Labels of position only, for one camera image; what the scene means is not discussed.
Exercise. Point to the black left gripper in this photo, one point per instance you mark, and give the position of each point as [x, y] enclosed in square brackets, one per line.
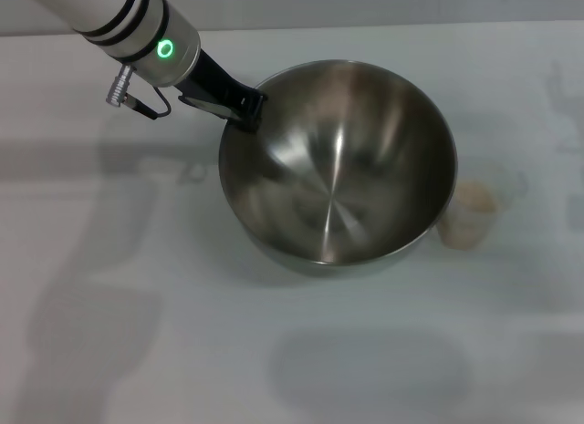
[214, 89]

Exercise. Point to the stainless steel mixing bowl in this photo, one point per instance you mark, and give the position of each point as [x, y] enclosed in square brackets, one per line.
[337, 168]

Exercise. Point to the white rice grains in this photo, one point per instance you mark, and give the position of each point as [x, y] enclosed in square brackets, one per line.
[476, 197]

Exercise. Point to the clear plastic measuring cup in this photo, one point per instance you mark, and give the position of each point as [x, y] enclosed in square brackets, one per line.
[465, 232]

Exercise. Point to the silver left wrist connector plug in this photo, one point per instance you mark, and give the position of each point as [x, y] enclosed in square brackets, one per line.
[119, 84]

